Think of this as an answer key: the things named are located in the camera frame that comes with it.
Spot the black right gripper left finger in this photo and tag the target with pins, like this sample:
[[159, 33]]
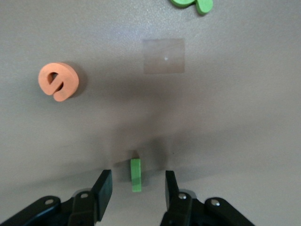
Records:
[[103, 193]]

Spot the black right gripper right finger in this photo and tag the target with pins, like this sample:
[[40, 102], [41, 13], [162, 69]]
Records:
[[174, 204]]

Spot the green foam letter l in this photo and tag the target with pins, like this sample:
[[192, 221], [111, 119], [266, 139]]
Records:
[[136, 175]]

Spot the orange foam letter e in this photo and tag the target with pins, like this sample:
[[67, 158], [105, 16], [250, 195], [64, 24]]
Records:
[[70, 80]]

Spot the green foam letter b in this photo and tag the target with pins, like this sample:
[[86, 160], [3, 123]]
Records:
[[204, 7]]

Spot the brown tape patch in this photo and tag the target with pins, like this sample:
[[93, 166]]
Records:
[[164, 56]]

